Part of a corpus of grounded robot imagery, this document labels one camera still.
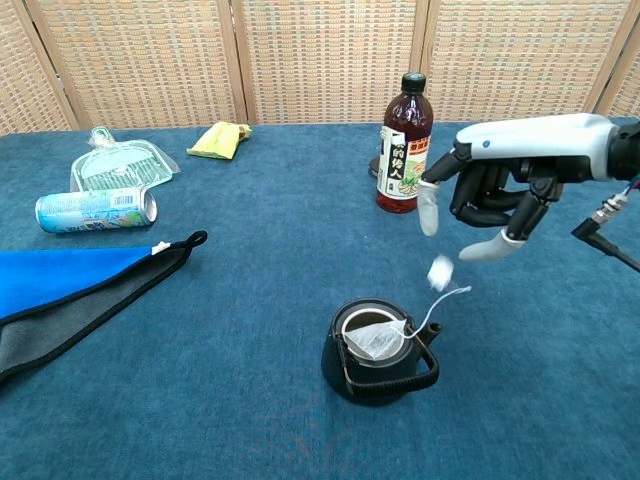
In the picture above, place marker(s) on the woven rattan folding screen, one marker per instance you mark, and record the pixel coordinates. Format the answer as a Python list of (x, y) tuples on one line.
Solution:
[(325, 60)]

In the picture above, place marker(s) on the small dark object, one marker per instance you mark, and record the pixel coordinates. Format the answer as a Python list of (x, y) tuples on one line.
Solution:
[(373, 168)]

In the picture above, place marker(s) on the packaged clear mini dustpan set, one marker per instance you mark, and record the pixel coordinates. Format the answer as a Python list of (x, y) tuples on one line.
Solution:
[(115, 160)]

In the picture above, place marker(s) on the blue and grey cloth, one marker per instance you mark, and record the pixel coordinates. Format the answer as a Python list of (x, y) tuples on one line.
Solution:
[(60, 275)]

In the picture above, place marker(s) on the yellow snack packet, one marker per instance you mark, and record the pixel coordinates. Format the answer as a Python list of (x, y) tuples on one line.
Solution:
[(215, 140)]

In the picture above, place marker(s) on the brown iced tea bottle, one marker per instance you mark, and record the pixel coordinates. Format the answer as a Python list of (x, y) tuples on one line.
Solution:
[(402, 130)]

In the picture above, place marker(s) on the light blue drink can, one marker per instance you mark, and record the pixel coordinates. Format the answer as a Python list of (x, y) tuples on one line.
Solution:
[(90, 210)]

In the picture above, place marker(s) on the teal table cover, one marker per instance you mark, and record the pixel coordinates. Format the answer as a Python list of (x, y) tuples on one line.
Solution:
[(200, 400)]

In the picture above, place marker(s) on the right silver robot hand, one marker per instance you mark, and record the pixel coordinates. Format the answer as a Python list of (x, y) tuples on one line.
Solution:
[(540, 140)]

